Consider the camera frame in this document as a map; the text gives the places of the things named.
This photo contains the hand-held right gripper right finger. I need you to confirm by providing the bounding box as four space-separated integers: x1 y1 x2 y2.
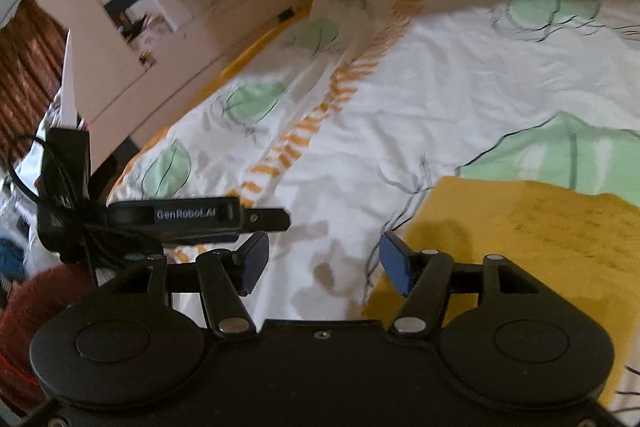
379 231 545 337

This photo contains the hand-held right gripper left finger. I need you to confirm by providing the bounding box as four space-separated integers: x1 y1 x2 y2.
119 231 270 339

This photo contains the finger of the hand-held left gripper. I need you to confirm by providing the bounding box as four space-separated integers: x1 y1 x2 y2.
241 207 292 234

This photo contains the mustard yellow garment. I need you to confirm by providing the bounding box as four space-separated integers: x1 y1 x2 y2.
362 176 640 408

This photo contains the person's left forearm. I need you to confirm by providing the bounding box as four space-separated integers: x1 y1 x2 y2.
0 264 103 410

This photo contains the white cabinet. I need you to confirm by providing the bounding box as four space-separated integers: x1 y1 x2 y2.
5 0 351 168

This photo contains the blue cloth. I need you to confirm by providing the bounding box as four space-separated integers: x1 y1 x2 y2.
0 237 26 280

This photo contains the white leaf-print blanket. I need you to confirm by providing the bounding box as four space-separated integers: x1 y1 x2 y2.
107 0 640 413

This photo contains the brown curtain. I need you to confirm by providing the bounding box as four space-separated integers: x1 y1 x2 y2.
0 0 68 148

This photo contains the black cable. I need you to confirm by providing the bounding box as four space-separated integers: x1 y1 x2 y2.
9 134 166 275

